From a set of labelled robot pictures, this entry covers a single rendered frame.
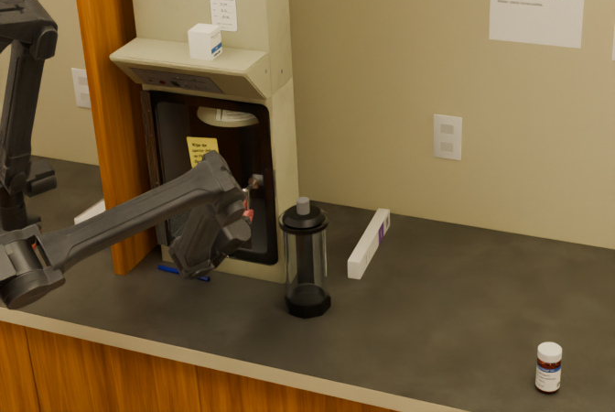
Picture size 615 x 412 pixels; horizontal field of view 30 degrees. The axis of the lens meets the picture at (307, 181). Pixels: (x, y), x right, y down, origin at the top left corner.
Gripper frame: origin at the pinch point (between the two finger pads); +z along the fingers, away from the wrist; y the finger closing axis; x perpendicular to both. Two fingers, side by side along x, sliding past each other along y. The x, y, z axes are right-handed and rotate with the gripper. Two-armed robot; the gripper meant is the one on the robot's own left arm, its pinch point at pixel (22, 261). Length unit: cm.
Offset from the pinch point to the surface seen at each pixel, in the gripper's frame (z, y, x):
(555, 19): -37, 77, -97
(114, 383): 33.2, 6.2, -14.5
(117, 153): -14.3, 27.8, -9.1
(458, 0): -40, 77, -74
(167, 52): -41, 27, -26
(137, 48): -41, 27, -18
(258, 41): -42, 34, -44
